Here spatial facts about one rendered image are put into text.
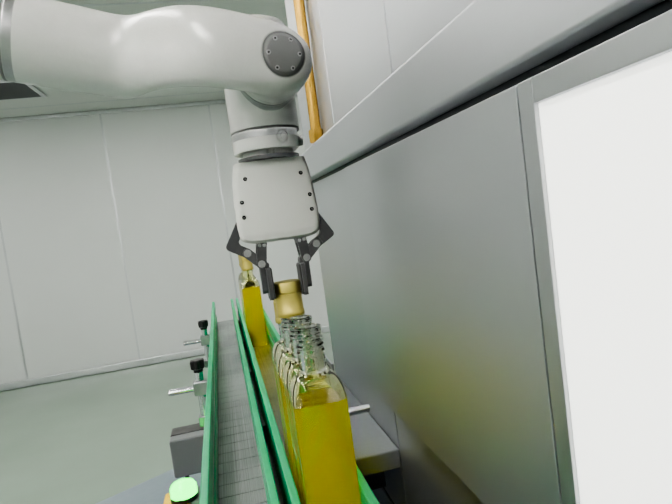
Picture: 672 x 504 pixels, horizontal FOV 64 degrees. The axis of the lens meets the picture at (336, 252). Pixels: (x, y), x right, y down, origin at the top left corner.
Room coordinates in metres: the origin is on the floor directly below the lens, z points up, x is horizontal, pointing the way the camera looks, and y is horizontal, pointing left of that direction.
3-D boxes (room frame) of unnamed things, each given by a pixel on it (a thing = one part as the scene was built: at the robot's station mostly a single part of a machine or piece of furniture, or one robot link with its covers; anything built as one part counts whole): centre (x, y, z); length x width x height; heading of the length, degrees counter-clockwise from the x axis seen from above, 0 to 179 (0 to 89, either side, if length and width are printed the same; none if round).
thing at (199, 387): (1.03, 0.32, 1.11); 0.07 x 0.04 x 0.13; 102
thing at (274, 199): (0.67, 0.07, 1.46); 0.10 x 0.07 x 0.11; 101
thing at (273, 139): (0.67, 0.06, 1.52); 0.09 x 0.08 x 0.03; 101
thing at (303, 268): (0.68, 0.03, 1.36); 0.03 x 0.03 x 0.07; 11
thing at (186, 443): (1.13, 0.36, 0.96); 0.08 x 0.08 x 0.08; 12
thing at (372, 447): (1.26, 0.09, 1.01); 0.95 x 0.09 x 0.11; 12
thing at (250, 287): (1.67, 0.28, 1.19); 0.06 x 0.06 x 0.28; 12
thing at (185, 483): (0.86, 0.30, 1.01); 0.04 x 0.04 x 0.03
